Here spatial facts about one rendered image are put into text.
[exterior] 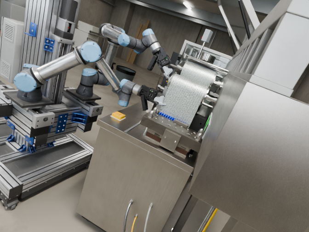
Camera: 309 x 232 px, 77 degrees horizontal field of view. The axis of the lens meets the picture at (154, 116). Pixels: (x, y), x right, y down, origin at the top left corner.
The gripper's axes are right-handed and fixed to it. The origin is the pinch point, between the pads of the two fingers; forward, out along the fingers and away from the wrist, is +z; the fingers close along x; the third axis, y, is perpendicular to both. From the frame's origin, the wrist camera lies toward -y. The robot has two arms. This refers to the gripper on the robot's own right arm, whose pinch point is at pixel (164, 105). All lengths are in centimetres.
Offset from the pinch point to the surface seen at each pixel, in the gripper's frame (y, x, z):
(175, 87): 14.2, -0.2, 2.6
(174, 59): 29.2, 33.1, -12.8
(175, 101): 5.9, -0.2, 6.0
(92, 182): -65, -26, -23
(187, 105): 6.4, -0.2, 14.9
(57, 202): -109, -21, -50
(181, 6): 204, 727, -224
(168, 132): -8.2, -22.0, 12.5
